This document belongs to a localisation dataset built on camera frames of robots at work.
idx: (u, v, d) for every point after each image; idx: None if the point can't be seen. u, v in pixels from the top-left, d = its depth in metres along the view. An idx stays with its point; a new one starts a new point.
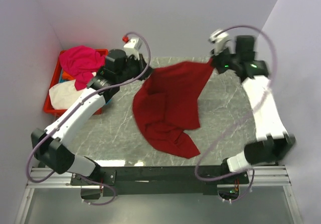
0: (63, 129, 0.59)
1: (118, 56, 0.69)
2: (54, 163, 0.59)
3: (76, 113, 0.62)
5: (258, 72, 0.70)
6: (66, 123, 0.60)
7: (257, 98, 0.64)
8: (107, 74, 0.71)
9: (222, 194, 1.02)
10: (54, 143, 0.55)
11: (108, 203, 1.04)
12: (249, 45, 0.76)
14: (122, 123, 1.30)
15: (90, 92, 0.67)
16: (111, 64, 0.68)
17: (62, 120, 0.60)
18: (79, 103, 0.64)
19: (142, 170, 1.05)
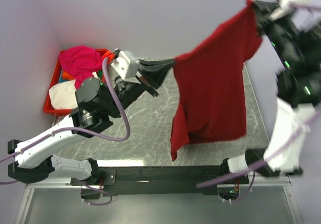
0: (25, 155, 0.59)
1: (91, 93, 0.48)
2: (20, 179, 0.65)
3: (42, 143, 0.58)
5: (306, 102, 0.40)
6: (29, 150, 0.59)
7: (285, 134, 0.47)
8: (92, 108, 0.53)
9: (222, 195, 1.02)
10: (13, 165, 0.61)
11: (107, 203, 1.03)
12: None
14: (122, 123, 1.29)
15: (66, 123, 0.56)
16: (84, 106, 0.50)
17: (26, 146, 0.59)
18: (48, 134, 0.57)
19: (142, 170, 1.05)
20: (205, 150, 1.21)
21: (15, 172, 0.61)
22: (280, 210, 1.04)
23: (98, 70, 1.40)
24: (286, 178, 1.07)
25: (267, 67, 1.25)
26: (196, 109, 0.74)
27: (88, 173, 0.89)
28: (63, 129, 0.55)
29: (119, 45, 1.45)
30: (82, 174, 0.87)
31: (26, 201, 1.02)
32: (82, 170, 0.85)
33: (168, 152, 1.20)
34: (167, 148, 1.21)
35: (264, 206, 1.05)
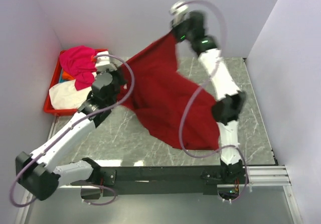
0: (50, 154, 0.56)
1: (107, 82, 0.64)
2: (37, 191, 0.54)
3: (63, 139, 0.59)
5: (210, 46, 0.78)
6: (53, 148, 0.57)
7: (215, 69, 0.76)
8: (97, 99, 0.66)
9: (222, 195, 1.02)
10: (37, 170, 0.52)
11: (108, 203, 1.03)
12: (200, 23, 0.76)
14: (122, 123, 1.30)
15: (79, 117, 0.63)
16: (98, 93, 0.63)
17: (49, 145, 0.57)
18: (68, 128, 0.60)
19: (142, 170, 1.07)
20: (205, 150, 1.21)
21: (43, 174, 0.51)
22: (280, 210, 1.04)
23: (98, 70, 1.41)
24: (286, 178, 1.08)
25: (268, 67, 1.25)
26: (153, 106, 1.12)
27: (89, 171, 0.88)
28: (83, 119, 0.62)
29: (119, 45, 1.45)
30: (84, 175, 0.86)
31: (26, 201, 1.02)
32: (83, 168, 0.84)
33: (168, 152, 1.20)
34: (166, 148, 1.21)
35: (264, 206, 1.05)
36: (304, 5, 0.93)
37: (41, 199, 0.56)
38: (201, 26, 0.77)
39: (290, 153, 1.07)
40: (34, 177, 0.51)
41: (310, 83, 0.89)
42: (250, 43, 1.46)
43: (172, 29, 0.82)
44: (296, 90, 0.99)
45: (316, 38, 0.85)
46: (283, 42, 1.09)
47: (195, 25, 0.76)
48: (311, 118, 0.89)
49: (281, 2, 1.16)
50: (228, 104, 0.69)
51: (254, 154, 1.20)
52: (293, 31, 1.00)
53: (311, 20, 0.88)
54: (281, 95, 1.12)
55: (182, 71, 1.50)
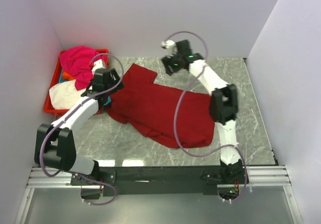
0: (69, 121, 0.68)
1: (105, 71, 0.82)
2: (61, 155, 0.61)
3: (77, 112, 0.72)
5: (195, 58, 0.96)
6: (71, 118, 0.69)
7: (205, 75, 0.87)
8: (96, 87, 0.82)
9: (222, 195, 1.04)
10: (63, 132, 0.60)
11: (108, 202, 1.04)
12: (185, 46, 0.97)
14: (122, 123, 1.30)
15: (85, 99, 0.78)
16: (100, 78, 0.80)
17: (67, 115, 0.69)
18: (79, 104, 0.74)
19: (142, 170, 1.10)
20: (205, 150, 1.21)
21: (69, 134, 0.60)
22: (280, 210, 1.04)
23: None
24: (286, 178, 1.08)
25: (268, 67, 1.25)
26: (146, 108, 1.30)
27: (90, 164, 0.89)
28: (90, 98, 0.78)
29: (119, 45, 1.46)
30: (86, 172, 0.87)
31: (26, 201, 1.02)
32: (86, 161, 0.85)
33: (168, 152, 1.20)
34: (167, 148, 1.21)
35: (264, 206, 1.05)
36: (304, 5, 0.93)
37: (64, 169, 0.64)
38: (187, 46, 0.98)
39: (290, 153, 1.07)
40: (61, 139, 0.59)
41: (310, 82, 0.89)
42: (250, 43, 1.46)
43: (166, 59, 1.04)
44: (296, 90, 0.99)
45: (316, 37, 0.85)
46: (283, 42, 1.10)
47: (180, 46, 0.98)
48: (311, 118, 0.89)
49: (281, 2, 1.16)
50: (220, 97, 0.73)
51: (254, 154, 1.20)
52: (293, 31, 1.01)
53: (310, 20, 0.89)
54: (280, 94, 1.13)
55: (182, 71, 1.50)
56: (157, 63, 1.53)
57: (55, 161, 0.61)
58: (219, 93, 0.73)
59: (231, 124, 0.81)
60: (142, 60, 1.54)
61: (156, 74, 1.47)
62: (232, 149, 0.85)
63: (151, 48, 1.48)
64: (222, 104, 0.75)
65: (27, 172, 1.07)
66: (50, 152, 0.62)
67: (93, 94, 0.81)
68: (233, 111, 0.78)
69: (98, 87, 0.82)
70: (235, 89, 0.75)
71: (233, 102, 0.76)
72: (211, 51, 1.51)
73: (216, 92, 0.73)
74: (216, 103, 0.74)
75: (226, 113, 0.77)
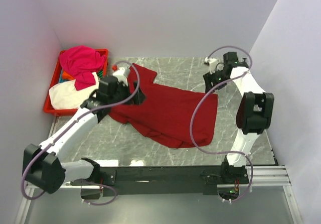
0: (58, 144, 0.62)
1: (111, 82, 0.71)
2: (46, 180, 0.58)
3: (70, 131, 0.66)
5: (240, 65, 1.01)
6: (62, 139, 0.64)
7: (245, 79, 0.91)
8: (100, 96, 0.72)
9: (222, 194, 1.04)
10: (49, 159, 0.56)
11: (108, 203, 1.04)
12: (230, 57, 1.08)
14: (122, 123, 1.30)
15: (83, 113, 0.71)
16: (104, 88, 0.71)
17: (57, 136, 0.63)
18: (73, 121, 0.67)
19: (142, 170, 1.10)
20: (205, 150, 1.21)
21: (54, 162, 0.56)
22: (280, 210, 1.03)
23: (98, 70, 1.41)
24: (286, 178, 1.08)
25: (268, 67, 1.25)
26: (148, 110, 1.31)
27: (89, 167, 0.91)
28: (87, 113, 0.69)
29: (119, 45, 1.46)
30: (84, 176, 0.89)
31: (26, 201, 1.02)
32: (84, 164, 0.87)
33: (168, 152, 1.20)
34: (167, 148, 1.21)
35: (264, 206, 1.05)
36: (303, 5, 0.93)
37: (50, 192, 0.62)
38: (232, 55, 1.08)
39: (290, 153, 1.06)
40: (46, 165, 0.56)
41: (309, 83, 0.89)
42: (250, 43, 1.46)
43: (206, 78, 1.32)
44: (296, 90, 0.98)
45: (316, 38, 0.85)
46: (282, 41, 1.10)
47: (226, 56, 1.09)
48: (311, 118, 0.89)
49: (280, 1, 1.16)
50: (252, 101, 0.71)
51: (254, 154, 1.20)
52: (293, 31, 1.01)
53: (310, 20, 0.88)
54: (280, 94, 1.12)
55: (181, 71, 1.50)
56: (157, 63, 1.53)
57: (39, 184, 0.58)
58: (252, 98, 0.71)
59: (251, 136, 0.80)
60: (142, 60, 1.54)
61: (155, 74, 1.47)
62: (242, 156, 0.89)
63: (150, 48, 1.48)
64: (252, 110, 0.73)
65: None
66: (36, 173, 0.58)
67: (94, 106, 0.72)
68: (262, 125, 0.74)
69: (101, 97, 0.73)
70: (272, 100, 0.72)
71: (265, 113, 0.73)
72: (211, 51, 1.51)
73: (248, 95, 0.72)
74: (245, 106, 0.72)
75: (253, 124, 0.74)
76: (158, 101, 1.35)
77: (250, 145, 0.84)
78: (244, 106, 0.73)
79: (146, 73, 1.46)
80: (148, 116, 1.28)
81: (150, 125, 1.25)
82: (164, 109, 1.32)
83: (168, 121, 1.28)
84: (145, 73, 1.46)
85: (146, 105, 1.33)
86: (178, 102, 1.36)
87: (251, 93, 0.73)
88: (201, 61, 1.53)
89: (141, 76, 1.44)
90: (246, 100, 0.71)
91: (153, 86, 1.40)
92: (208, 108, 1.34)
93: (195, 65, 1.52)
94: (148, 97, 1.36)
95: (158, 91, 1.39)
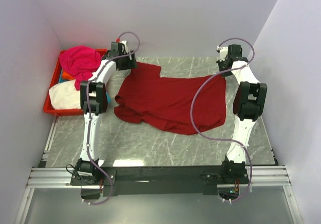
0: (100, 79, 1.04)
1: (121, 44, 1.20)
2: (99, 101, 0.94)
3: (104, 71, 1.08)
5: (240, 59, 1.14)
6: (101, 76, 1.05)
7: (244, 71, 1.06)
8: (112, 51, 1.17)
9: (222, 194, 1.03)
10: (99, 85, 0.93)
11: (101, 202, 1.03)
12: (235, 48, 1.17)
14: (136, 124, 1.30)
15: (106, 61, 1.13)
16: (116, 46, 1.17)
17: (98, 74, 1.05)
18: (104, 66, 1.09)
19: (142, 170, 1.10)
20: (205, 150, 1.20)
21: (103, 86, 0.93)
22: (280, 210, 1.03)
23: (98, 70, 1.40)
24: (286, 178, 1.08)
25: (268, 66, 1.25)
26: (158, 103, 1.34)
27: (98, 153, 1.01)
28: (110, 61, 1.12)
29: None
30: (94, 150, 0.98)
31: (26, 201, 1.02)
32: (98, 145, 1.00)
33: (168, 152, 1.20)
34: (167, 148, 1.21)
35: (264, 206, 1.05)
36: (303, 5, 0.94)
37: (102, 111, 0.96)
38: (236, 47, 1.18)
39: (290, 153, 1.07)
40: (98, 89, 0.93)
41: (310, 83, 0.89)
42: (250, 43, 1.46)
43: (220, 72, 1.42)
44: (296, 91, 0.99)
45: (316, 38, 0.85)
46: (283, 41, 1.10)
47: (230, 48, 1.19)
48: (311, 118, 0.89)
49: (280, 1, 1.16)
50: (246, 87, 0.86)
51: (254, 154, 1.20)
52: (293, 31, 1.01)
53: (311, 20, 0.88)
54: (280, 94, 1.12)
55: (181, 71, 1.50)
56: (157, 63, 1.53)
57: (97, 104, 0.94)
58: (248, 87, 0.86)
59: (248, 123, 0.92)
60: (142, 60, 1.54)
61: (160, 68, 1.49)
62: (240, 148, 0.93)
63: (151, 47, 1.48)
64: (246, 98, 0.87)
65: (27, 172, 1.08)
66: (92, 100, 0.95)
67: (111, 58, 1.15)
68: (255, 111, 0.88)
69: (114, 53, 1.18)
70: (265, 90, 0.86)
71: (258, 101, 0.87)
72: (210, 51, 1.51)
73: (245, 83, 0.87)
74: (241, 94, 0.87)
75: (247, 110, 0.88)
76: (165, 94, 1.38)
77: (247, 134, 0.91)
78: (240, 93, 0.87)
79: (146, 68, 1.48)
80: (160, 111, 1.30)
81: (165, 118, 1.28)
82: (173, 100, 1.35)
83: (181, 112, 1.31)
84: (144, 69, 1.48)
85: (154, 97, 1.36)
86: (185, 91, 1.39)
87: (247, 82, 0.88)
88: (201, 61, 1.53)
89: (142, 73, 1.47)
90: (242, 87, 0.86)
91: (156, 81, 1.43)
92: (216, 99, 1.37)
93: (195, 65, 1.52)
94: (154, 91, 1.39)
95: (162, 85, 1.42)
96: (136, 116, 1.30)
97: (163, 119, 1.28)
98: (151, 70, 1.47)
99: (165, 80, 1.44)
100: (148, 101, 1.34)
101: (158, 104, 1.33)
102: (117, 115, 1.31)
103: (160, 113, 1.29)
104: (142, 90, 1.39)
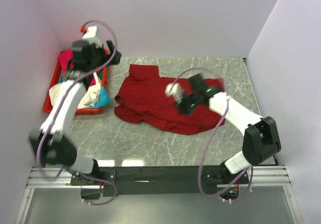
0: (57, 122, 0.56)
1: (85, 43, 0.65)
2: (59, 158, 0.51)
3: (66, 104, 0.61)
5: (214, 90, 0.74)
6: (60, 115, 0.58)
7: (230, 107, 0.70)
8: (76, 64, 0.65)
9: (222, 194, 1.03)
10: (56, 136, 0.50)
11: (107, 203, 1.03)
12: (199, 80, 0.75)
14: (136, 124, 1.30)
15: (68, 84, 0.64)
16: (78, 51, 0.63)
17: (54, 114, 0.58)
18: (63, 96, 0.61)
19: (142, 170, 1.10)
20: (205, 150, 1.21)
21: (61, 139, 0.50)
22: (280, 210, 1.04)
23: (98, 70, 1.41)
24: (286, 178, 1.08)
25: (268, 66, 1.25)
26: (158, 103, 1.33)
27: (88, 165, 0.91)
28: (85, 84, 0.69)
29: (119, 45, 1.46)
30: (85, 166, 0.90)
31: (26, 201, 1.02)
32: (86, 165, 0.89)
33: (168, 152, 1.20)
34: (167, 148, 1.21)
35: (264, 206, 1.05)
36: (303, 6, 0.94)
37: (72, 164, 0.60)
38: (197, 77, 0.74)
39: (290, 153, 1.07)
40: (55, 143, 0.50)
41: (310, 82, 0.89)
42: (250, 43, 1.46)
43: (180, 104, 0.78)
44: (296, 91, 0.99)
45: (316, 39, 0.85)
46: (283, 41, 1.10)
47: (194, 82, 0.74)
48: (310, 118, 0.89)
49: (280, 2, 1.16)
50: (258, 133, 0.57)
51: None
52: (293, 31, 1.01)
53: (311, 21, 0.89)
54: (281, 94, 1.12)
55: (182, 71, 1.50)
56: (157, 63, 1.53)
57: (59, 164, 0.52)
58: (256, 131, 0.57)
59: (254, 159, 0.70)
60: (142, 60, 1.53)
61: (157, 67, 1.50)
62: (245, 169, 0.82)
63: (151, 48, 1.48)
64: (261, 145, 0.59)
65: (27, 172, 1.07)
66: (48, 155, 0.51)
67: (78, 76, 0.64)
68: (274, 151, 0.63)
69: (79, 66, 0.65)
70: (274, 124, 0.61)
71: (274, 140, 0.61)
72: (210, 51, 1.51)
73: (253, 131, 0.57)
74: (253, 144, 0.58)
75: (268, 154, 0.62)
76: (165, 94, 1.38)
77: None
78: (251, 142, 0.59)
79: (145, 68, 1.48)
80: (160, 111, 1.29)
81: (165, 117, 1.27)
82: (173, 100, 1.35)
83: None
84: (143, 68, 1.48)
85: (154, 97, 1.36)
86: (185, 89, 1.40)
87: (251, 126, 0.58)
88: (201, 61, 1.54)
89: (141, 72, 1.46)
90: (252, 136, 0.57)
91: (155, 80, 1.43)
92: None
93: (195, 65, 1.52)
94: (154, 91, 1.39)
95: (161, 84, 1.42)
96: (137, 116, 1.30)
97: (163, 119, 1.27)
98: (151, 70, 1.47)
99: (165, 80, 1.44)
100: (148, 101, 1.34)
101: (159, 104, 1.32)
102: (117, 116, 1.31)
103: (160, 113, 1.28)
104: (143, 89, 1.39)
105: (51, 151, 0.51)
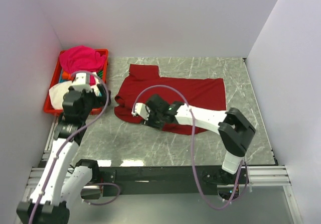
0: (49, 190, 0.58)
1: (76, 97, 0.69)
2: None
3: (55, 169, 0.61)
5: (176, 108, 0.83)
6: (50, 183, 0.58)
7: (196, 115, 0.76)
8: (69, 118, 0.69)
9: (222, 194, 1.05)
10: (46, 208, 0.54)
11: (108, 202, 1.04)
12: (157, 100, 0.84)
14: (136, 124, 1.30)
15: (60, 142, 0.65)
16: (70, 108, 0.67)
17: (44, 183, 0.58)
18: (54, 158, 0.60)
19: (142, 170, 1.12)
20: (205, 150, 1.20)
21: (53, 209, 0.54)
22: (280, 210, 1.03)
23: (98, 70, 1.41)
24: (286, 178, 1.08)
25: (268, 66, 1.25)
26: None
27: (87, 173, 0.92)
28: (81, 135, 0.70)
29: (119, 45, 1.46)
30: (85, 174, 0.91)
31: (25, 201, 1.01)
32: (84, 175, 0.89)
33: (168, 152, 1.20)
34: (166, 148, 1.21)
35: (264, 206, 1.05)
36: (303, 6, 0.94)
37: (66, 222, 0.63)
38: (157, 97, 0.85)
39: (290, 153, 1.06)
40: (46, 215, 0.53)
41: (310, 83, 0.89)
42: (250, 43, 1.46)
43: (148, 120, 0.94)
44: (296, 92, 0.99)
45: (315, 40, 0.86)
46: (283, 42, 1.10)
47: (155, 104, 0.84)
48: (310, 119, 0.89)
49: (280, 2, 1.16)
50: (228, 126, 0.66)
51: (254, 154, 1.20)
52: (293, 31, 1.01)
53: (310, 21, 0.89)
54: (281, 94, 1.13)
55: (181, 71, 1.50)
56: (157, 63, 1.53)
57: None
58: (226, 125, 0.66)
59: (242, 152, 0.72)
60: (142, 60, 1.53)
61: (157, 67, 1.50)
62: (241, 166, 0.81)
63: (151, 48, 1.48)
64: (236, 136, 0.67)
65: (27, 172, 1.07)
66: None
67: (72, 129, 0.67)
68: (251, 135, 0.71)
69: (71, 119, 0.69)
70: (238, 113, 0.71)
71: (246, 126, 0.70)
72: (210, 51, 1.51)
73: (224, 127, 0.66)
74: (231, 137, 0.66)
75: (247, 141, 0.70)
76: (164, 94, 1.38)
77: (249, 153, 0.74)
78: (227, 137, 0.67)
79: (145, 68, 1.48)
80: None
81: None
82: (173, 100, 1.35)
83: None
84: (142, 68, 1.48)
85: None
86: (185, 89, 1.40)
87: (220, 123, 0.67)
88: (201, 61, 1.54)
89: (141, 72, 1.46)
90: (226, 130, 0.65)
91: (154, 80, 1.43)
92: (215, 97, 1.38)
93: (195, 65, 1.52)
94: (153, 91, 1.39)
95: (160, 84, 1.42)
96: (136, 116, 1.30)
97: None
98: (151, 70, 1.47)
99: (164, 80, 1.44)
100: None
101: None
102: (117, 115, 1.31)
103: None
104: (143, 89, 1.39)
105: (40, 217, 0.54)
